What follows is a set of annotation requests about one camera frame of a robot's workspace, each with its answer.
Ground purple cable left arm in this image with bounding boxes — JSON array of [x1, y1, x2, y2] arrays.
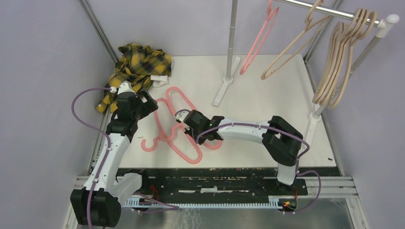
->
[[71, 87, 116, 229]]

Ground clothes rack metal white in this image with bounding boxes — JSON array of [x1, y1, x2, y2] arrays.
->
[[212, 0, 400, 149]]

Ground white cable duct strip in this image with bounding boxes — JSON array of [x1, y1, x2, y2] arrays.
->
[[123, 196, 282, 209]]

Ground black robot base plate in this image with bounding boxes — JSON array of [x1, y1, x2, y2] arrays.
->
[[117, 167, 308, 204]]

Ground yellow plaid shirt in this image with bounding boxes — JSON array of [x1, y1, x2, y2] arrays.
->
[[96, 42, 172, 114]]

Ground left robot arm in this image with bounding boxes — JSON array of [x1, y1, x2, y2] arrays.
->
[[70, 88, 158, 229]]

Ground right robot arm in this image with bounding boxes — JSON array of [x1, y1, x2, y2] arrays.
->
[[174, 110, 309, 195]]

